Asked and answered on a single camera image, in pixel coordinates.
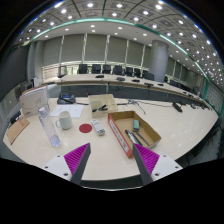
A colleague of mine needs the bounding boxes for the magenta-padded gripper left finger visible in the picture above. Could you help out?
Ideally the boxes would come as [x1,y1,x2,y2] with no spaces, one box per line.
[42,142,92,186]

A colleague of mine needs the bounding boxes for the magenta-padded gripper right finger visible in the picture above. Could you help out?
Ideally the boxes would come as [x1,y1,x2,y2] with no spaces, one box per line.
[132,143,183,186]

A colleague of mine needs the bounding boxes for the clear plastic water bottle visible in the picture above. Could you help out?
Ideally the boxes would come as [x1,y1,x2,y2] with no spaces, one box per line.
[37,105,62,148]

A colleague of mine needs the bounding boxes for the brown cardboard box red side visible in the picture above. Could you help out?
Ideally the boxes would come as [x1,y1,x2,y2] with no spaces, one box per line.
[107,110,162,159]

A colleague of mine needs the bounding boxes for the silver black pens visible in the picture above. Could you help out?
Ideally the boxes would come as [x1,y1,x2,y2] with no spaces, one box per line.
[124,129,151,148]

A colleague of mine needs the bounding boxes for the flat round red coaster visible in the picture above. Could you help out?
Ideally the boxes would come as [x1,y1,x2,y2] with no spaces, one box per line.
[78,123,93,134]

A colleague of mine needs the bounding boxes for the small teal block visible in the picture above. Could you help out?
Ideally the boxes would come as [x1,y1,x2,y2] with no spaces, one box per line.
[132,119,141,132]

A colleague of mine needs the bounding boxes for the white remote control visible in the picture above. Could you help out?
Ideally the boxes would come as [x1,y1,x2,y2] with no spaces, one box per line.
[91,118,107,137]

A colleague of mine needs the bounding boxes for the white ceramic mug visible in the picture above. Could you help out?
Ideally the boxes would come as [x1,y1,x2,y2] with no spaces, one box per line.
[54,110,73,131]

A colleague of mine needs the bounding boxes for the white paper sheet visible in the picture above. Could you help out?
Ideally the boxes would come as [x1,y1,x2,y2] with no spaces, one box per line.
[49,104,85,119]

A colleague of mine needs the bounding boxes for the black marker pen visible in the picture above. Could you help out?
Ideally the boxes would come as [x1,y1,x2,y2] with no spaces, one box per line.
[92,104,109,113]

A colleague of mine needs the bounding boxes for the black desk microphone base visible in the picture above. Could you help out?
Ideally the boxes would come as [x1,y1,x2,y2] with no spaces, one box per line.
[171,101,184,113]

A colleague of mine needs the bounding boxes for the cream desk organizer box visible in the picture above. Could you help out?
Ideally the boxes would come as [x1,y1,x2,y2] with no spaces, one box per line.
[87,93,119,118]

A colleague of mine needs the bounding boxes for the brown paper envelope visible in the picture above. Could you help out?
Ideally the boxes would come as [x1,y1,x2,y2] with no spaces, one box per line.
[5,115,31,146]

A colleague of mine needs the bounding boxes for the white printed carton box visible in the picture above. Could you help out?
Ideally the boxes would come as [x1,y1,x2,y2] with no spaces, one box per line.
[18,84,51,118]

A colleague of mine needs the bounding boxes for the small black box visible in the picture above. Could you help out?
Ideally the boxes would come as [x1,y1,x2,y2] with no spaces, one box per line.
[9,111,23,125]

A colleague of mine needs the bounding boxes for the long curved conference desk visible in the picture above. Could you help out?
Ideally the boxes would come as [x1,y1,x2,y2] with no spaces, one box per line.
[53,73,209,108]

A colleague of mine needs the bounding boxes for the black office chairs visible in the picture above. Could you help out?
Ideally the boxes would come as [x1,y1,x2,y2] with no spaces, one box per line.
[57,63,188,93]

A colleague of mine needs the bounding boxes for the grey round column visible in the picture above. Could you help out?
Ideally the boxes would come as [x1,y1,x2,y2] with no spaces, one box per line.
[148,40,170,83]

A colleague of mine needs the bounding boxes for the round ceiling lights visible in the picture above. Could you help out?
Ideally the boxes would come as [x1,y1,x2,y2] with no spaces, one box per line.
[18,1,224,81]

